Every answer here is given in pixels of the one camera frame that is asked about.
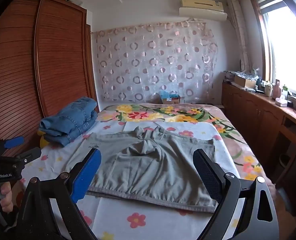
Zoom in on window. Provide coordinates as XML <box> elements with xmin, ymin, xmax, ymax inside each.
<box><xmin>249</xmin><ymin>0</ymin><xmax>296</xmax><ymax>98</ymax></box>

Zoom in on dark waste bin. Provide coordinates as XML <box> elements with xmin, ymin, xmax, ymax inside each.
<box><xmin>278</xmin><ymin>154</ymin><xmax>292</xmax><ymax>174</ymax></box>

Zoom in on white flowered bed sheet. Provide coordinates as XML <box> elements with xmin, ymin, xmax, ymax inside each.
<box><xmin>13</xmin><ymin>121</ymin><xmax>241</xmax><ymax>240</ymax></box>

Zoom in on cardboard box with blue contents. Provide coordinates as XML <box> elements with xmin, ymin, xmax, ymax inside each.
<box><xmin>159</xmin><ymin>91</ymin><xmax>181</xmax><ymax>105</ymax></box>

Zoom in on person's left hand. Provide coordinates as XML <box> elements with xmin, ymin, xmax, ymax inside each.
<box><xmin>0</xmin><ymin>182</ymin><xmax>14</xmax><ymax>217</ymax></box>

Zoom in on circle-patterned sheer curtain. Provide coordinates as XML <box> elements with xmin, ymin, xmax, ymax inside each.
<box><xmin>90</xmin><ymin>20</ymin><xmax>218</xmax><ymax>104</ymax></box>

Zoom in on wooden cabinet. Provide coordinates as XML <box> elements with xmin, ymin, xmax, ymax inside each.
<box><xmin>222</xmin><ymin>81</ymin><xmax>296</xmax><ymax>193</ymax></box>

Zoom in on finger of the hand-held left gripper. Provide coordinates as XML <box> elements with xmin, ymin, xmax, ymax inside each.
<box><xmin>12</xmin><ymin>147</ymin><xmax>42</xmax><ymax>168</ymax></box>
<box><xmin>0</xmin><ymin>135</ymin><xmax>25</xmax><ymax>155</ymax></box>

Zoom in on folded blue denim jeans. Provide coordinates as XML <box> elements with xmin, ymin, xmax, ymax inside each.
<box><xmin>39</xmin><ymin>96</ymin><xmax>99</xmax><ymax>147</ymax></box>

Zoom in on bundled beige window curtain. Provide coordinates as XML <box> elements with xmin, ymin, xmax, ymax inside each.
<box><xmin>226</xmin><ymin>0</ymin><xmax>253</xmax><ymax>72</ymax></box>

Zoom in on cream air conditioner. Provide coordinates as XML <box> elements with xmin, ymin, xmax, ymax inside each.
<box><xmin>179</xmin><ymin>0</ymin><xmax>228</xmax><ymax>22</ymax></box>

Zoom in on grey pants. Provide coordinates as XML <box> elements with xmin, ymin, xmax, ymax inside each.
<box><xmin>66</xmin><ymin>126</ymin><xmax>220</xmax><ymax>214</ymax></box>

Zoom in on pink bottle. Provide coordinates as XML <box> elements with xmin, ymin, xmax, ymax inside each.
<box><xmin>273</xmin><ymin>79</ymin><xmax>283</xmax><ymax>99</ymax></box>

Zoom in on wooden wardrobe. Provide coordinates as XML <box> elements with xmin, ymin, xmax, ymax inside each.
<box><xmin>0</xmin><ymin>0</ymin><xmax>100</xmax><ymax>155</ymax></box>

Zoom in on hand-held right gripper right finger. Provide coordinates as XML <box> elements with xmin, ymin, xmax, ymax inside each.
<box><xmin>192</xmin><ymin>149</ymin><xmax>280</xmax><ymax>240</ymax></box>

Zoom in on tissue box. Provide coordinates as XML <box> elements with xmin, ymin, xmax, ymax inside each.
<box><xmin>275</xmin><ymin>96</ymin><xmax>288</xmax><ymax>107</ymax></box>

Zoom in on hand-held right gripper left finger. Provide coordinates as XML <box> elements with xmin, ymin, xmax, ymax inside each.
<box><xmin>6</xmin><ymin>148</ymin><xmax>102</xmax><ymax>240</ymax></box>

